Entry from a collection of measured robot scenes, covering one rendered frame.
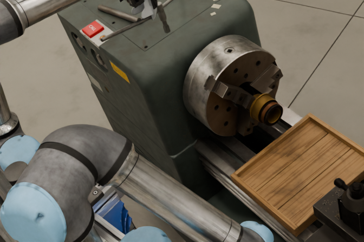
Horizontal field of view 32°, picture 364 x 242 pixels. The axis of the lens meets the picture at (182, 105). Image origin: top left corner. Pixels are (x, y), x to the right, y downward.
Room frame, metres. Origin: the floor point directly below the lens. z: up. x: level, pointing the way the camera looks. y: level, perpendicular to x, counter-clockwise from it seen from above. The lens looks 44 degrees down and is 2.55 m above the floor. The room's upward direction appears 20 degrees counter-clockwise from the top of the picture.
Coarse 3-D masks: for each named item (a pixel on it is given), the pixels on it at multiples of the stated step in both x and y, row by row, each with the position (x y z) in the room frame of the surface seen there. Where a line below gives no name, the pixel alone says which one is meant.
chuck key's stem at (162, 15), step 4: (160, 4) 1.67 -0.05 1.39; (160, 8) 1.67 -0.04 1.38; (160, 12) 1.67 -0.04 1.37; (164, 12) 1.67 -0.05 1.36; (160, 16) 1.67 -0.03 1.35; (164, 16) 1.67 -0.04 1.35; (160, 20) 1.67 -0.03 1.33; (164, 20) 1.67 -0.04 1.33; (164, 24) 1.67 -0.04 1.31; (164, 28) 1.67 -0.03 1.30; (168, 28) 1.67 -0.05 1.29
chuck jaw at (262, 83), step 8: (272, 64) 1.53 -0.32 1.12; (264, 72) 1.51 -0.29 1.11; (272, 72) 1.50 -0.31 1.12; (280, 72) 1.50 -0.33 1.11; (256, 80) 1.50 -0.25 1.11; (264, 80) 1.48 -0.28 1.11; (272, 80) 1.47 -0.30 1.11; (256, 88) 1.47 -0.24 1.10; (264, 88) 1.45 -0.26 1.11; (272, 88) 1.46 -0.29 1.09; (272, 96) 1.43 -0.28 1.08
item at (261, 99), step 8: (256, 96) 1.43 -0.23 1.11; (264, 96) 1.41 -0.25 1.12; (256, 104) 1.39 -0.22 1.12; (264, 104) 1.37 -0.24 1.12; (272, 104) 1.36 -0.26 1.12; (256, 112) 1.37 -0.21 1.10; (264, 112) 1.35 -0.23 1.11; (272, 112) 1.39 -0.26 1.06; (280, 112) 1.36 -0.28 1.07; (264, 120) 1.34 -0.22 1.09; (272, 120) 1.36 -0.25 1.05
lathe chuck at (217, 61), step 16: (224, 48) 1.55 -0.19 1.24; (240, 48) 1.53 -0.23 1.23; (256, 48) 1.53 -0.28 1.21; (208, 64) 1.52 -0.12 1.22; (224, 64) 1.48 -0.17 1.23; (240, 64) 1.49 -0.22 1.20; (256, 64) 1.51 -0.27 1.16; (192, 80) 1.52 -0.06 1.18; (208, 80) 1.48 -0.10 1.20; (224, 80) 1.46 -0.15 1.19; (240, 80) 1.49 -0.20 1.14; (192, 96) 1.49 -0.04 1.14; (208, 96) 1.44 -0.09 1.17; (192, 112) 1.50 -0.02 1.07; (208, 112) 1.43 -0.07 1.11; (224, 112) 1.45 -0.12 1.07; (224, 128) 1.44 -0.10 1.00
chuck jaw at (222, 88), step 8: (216, 80) 1.46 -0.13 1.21; (208, 88) 1.46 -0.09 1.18; (216, 88) 1.45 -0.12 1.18; (224, 88) 1.43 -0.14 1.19; (232, 88) 1.43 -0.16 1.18; (240, 88) 1.47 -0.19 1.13; (224, 96) 1.41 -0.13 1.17; (232, 96) 1.42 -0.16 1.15; (240, 96) 1.41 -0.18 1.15; (248, 96) 1.41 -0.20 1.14; (240, 104) 1.41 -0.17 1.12; (248, 104) 1.40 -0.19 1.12
